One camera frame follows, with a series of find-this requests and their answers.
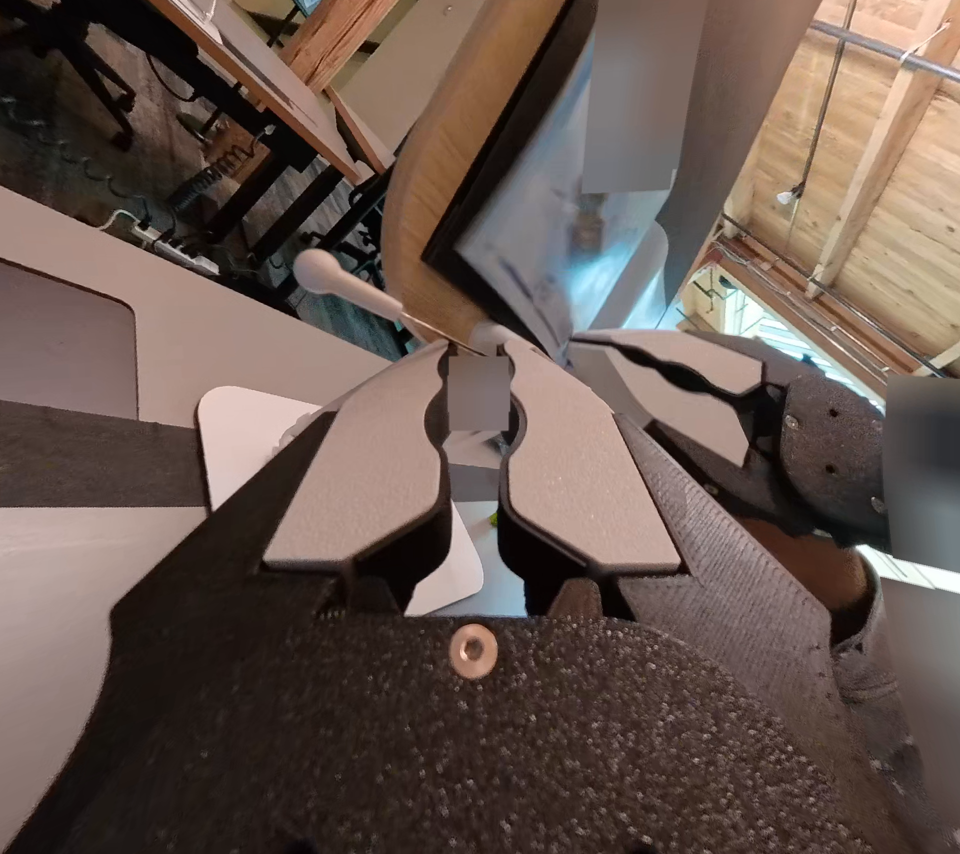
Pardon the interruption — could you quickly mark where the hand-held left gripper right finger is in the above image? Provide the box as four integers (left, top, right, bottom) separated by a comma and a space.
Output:
498, 340, 685, 579

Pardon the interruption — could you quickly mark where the black office chair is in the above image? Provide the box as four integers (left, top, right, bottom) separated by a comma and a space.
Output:
0, 0, 139, 153

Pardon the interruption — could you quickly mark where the lego instruction booklet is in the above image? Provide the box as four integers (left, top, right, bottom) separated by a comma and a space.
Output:
450, 37, 673, 353

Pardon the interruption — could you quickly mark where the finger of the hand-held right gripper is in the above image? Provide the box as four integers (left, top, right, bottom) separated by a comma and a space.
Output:
570, 328, 768, 398
566, 347, 750, 470

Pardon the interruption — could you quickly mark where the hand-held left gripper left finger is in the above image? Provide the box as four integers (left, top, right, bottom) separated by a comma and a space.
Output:
261, 340, 454, 578

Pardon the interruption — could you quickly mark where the brown topped desk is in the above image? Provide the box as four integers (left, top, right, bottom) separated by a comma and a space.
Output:
30, 0, 399, 188

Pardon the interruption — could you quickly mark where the white power strip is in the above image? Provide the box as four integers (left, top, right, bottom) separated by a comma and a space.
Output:
102, 206, 223, 275

